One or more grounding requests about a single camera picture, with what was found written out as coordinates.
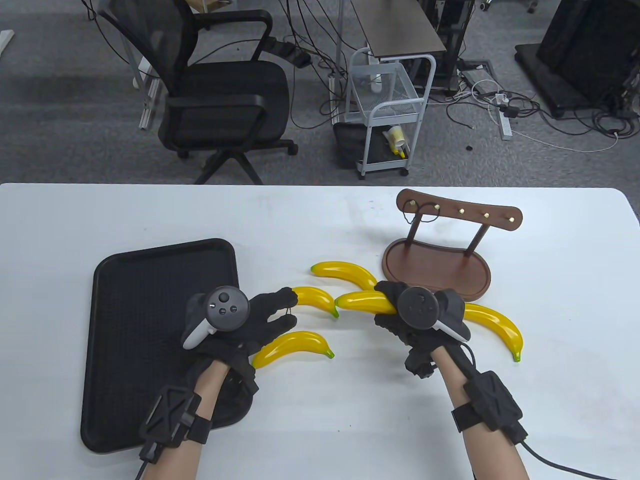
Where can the grey floor socket plate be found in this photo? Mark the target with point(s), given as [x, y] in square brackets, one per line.
[477, 80]

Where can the aluminium frame bar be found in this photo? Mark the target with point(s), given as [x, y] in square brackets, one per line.
[149, 107]

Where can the small yellow bottle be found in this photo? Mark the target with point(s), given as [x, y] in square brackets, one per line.
[400, 150]

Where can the black desk frame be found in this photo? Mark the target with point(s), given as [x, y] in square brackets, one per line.
[452, 40]

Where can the grey black handheld controller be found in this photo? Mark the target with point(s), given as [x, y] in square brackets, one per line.
[227, 305]
[416, 307]

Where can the person's left hand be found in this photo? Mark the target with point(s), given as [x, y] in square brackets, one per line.
[265, 305]

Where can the black floor bin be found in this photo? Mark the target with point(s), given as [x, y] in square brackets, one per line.
[347, 145]

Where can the person's left forearm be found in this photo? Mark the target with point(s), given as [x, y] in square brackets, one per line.
[212, 385]

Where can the white bottle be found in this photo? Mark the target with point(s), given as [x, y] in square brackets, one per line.
[376, 86]

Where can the black power adapter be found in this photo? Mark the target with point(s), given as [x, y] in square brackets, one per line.
[301, 59]

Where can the white yellow paper cup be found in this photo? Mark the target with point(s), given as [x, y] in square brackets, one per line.
[395, 135]

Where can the black wrist tracker module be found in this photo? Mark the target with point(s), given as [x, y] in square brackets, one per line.
[167, 415]
[492, 400]

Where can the brown wooden hook stand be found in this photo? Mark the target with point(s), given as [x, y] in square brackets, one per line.
[430, 270]

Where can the white power strip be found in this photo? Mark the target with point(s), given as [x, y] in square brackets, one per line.
[331, 100]
[506, 127]

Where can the black mesh office chair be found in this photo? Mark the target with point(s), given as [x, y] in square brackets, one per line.
[230, 95]

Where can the white table leg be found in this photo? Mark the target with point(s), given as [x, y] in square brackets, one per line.
[5, 42]

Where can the dark grey side desk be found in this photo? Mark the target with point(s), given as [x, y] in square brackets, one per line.
[400, 25]

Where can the yellow plastic banana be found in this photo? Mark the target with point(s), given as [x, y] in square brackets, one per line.
[340, 270]
[295, 345]
[360, 301]
[315, 297]
[500, 322]

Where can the black equipment stand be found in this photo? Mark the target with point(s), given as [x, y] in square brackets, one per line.
[585, 50]

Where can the person's right forearm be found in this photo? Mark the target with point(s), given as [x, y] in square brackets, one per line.
[450, 370]

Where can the brown cardboard box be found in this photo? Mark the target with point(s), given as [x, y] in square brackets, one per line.
[207, 5]

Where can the person's right hand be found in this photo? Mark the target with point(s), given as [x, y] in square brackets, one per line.
[400, 332]

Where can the black plastic tray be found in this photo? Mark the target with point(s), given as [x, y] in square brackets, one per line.
[135, 325]

